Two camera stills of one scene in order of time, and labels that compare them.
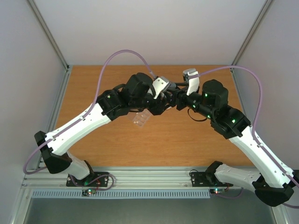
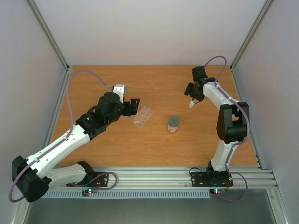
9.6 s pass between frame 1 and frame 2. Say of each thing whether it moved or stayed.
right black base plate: stayed
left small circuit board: stayed
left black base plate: stayed
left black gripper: moved
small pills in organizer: stayed
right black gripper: moved
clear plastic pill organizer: stayed
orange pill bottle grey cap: moved
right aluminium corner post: stayed
